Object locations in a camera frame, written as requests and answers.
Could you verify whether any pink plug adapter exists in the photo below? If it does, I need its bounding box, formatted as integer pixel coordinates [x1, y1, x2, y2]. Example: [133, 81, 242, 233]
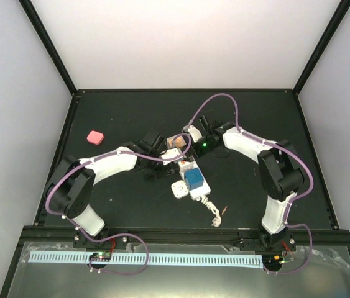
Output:
[86, 130, 104, 145]

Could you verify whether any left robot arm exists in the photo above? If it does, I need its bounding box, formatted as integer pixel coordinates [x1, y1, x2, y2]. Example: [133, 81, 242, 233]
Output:
[44, 131, 171, 248]

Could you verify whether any white plug adapter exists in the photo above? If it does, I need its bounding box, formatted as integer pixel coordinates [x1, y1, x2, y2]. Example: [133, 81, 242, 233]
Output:
[171, 180, 189, 199]

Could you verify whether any beige dragon cube socket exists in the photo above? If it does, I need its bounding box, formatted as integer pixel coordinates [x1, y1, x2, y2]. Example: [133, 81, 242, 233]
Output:
[167, 135, 187, 149]

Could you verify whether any blue cube socket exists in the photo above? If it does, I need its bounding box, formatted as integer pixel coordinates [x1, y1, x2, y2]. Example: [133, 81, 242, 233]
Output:
[184, 168, 205, 191]

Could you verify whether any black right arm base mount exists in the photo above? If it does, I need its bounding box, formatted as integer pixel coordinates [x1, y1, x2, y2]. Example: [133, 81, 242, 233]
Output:
[236, 229, 295, 253]

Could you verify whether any white tiger cube socket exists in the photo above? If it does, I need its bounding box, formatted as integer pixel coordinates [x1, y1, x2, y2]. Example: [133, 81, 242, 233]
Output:
[178, 160, 193, 173]

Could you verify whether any light blue slotted cable duct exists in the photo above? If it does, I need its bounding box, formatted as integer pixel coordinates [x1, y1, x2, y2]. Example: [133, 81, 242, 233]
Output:
[28, 251, 264, 269]

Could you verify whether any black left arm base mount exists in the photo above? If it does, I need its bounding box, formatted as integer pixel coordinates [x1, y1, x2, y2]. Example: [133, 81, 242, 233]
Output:
[73, 227, 130, 251]

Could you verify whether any white coiled power cord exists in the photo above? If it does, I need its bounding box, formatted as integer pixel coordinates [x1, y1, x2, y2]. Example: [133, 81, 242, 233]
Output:
[200, 195, 223, 227]

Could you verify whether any white power strip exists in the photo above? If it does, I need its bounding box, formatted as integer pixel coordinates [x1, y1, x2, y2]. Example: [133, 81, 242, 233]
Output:
[165, 135, 210, 201]

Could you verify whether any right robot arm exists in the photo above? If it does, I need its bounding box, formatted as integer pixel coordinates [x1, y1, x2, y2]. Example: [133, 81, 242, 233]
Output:
[192, 115, 306, 250]

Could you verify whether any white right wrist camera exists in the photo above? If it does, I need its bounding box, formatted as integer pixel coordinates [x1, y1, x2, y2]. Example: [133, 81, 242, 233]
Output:
[183, 125, 203, 143]

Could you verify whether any small green circuit board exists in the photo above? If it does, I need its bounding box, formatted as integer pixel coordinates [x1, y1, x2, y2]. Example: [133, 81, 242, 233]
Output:
[89, 252, 112, 262]

